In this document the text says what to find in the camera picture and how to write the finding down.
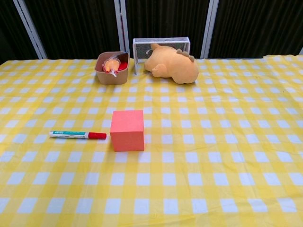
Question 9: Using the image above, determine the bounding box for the orange toy in plastic wrap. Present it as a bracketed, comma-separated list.
[102, 53, 127, 79]

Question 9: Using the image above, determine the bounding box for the white mesh metal rack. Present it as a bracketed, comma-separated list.
[132, 36, 191, 76]

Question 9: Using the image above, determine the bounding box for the red plastic dish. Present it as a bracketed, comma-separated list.
[117, 53, 129, 72]

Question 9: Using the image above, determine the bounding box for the red-capped white marker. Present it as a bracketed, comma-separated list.
[49, 130, 107, 141]

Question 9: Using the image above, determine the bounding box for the white metal frame post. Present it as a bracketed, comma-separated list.
[199, 0, 220, 59]
[13, 0, 47, 60]
[114, 0, 130, 53]

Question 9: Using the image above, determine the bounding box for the orange plush dinosaur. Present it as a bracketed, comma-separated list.
[144, 43, 199, 86]

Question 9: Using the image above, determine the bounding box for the beige plastic bin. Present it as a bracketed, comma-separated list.
[95, 51, 130, 86]

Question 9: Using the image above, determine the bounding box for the pink foam cube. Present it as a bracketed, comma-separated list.
[109, 110, 145, 152]

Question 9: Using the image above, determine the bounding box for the yellow white checkered tablecloth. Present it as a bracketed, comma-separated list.
[0, 54, 303, 227]

